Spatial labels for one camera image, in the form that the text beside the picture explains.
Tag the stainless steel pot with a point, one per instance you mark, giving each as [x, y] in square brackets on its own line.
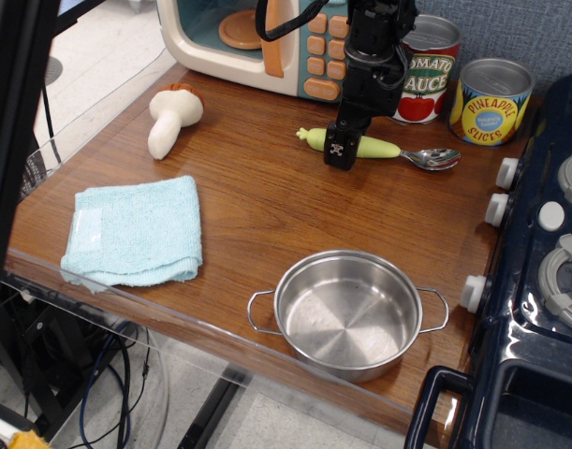
[348, 313]

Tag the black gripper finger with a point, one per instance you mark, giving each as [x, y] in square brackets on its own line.
[341, 146]

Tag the tomato sauce can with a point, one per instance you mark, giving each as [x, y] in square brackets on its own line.
[435, 43]

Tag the clear acrylic table guard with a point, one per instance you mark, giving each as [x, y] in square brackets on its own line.
[266, 201]

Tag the light blue folded towel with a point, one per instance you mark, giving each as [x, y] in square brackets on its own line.
[134, 235]

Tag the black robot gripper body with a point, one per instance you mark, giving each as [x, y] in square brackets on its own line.
[373, 87]

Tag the dark blue toy stove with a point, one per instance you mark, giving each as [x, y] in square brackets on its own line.
[517, 392]

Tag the pineapple slices can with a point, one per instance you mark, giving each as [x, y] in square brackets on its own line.
[491, 98]

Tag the black desk at left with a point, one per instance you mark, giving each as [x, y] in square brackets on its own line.
[27, 29]

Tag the toy microwave oven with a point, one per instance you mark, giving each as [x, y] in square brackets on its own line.
[219, 39]

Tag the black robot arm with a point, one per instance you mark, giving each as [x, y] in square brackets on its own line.
[376, 26]

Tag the yellow handled ice cream scoop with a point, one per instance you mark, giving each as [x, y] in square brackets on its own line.
[373, 148]

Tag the plush mushroom toy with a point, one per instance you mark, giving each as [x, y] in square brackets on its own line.
[174, 107]

